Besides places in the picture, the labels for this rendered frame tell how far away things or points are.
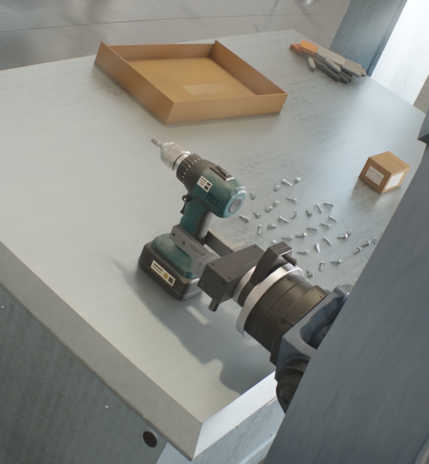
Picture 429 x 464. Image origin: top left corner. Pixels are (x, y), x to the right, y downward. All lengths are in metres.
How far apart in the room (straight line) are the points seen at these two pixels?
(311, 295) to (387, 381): 1.03
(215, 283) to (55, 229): 0.33
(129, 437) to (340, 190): 0.89
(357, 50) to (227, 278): 1.93
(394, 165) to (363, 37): 1.07
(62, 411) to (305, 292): 0.50
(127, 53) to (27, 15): 1.91
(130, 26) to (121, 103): 2.35
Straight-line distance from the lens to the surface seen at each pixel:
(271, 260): 1.28
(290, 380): 1.21
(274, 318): 1.26
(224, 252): 1.39
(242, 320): 1.29
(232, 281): 1.29
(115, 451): 1.43
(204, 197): 1.32
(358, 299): 0.33
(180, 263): 1.39
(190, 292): 1.41
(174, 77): 2.19
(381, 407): 0.23
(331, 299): 1.26
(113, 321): 1.33
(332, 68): 2.69
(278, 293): 1.27
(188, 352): 1.33
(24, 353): 1.50
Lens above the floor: 1.50
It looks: 31 degrees down
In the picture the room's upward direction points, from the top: 24 degrees clockwise
